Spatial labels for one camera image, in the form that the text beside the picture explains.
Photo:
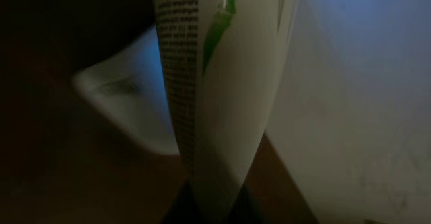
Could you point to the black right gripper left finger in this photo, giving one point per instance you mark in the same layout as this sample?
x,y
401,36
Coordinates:
x,y
184,209

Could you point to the white barcode scanner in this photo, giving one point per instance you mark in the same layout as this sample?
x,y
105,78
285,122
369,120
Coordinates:
x,y
128,90

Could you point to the white tube brown cap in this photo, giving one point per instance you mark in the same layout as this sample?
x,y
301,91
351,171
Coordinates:
x,y
222,62

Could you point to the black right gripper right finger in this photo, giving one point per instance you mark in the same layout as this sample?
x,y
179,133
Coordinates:
x,y
245,209

